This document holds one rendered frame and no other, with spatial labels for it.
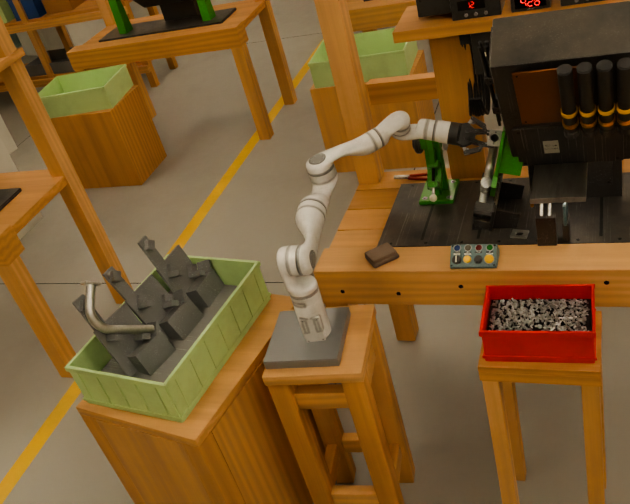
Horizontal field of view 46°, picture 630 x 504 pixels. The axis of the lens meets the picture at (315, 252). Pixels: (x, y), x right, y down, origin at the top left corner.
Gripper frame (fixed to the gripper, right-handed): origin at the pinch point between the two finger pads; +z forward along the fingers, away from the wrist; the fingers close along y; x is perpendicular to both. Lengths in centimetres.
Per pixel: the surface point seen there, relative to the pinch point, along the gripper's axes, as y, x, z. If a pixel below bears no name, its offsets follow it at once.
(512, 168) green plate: -9.5, -3.9, 8.4
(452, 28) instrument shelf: 31.7, -10.5, -19.0
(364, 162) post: -6, 43, -49
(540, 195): -19.6, -17.8, 17.9
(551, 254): -34.5, -1.8, 25.4
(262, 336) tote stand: -80, 1, -63
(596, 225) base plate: -21.3, 6.8, 38.1
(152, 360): -95, -16, -93
